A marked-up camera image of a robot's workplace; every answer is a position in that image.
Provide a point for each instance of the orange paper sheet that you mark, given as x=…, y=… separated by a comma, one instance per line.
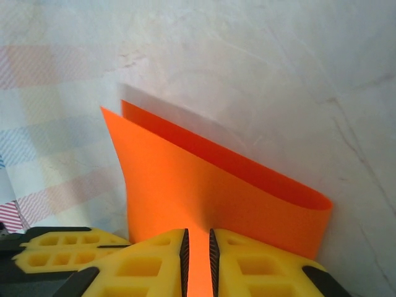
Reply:
x=185, y=185

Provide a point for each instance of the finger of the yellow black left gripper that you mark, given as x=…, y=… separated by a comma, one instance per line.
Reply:
x=71, y=238
x=62, y=260

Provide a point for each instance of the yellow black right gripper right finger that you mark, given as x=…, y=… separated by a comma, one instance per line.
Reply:
x=256, y=272

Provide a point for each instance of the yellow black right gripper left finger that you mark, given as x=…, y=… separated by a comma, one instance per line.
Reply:
x=145, y=272

